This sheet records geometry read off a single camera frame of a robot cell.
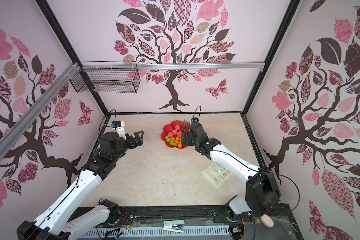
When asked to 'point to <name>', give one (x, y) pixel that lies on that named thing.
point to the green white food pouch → (216, 174)
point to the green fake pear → (171, 143)
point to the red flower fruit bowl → (170, 127)
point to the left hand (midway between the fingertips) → (137, 135)
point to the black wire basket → (121, 76)
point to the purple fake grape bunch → (185, 127)
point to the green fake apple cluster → (167, 137)
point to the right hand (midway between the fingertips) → (190, 133)
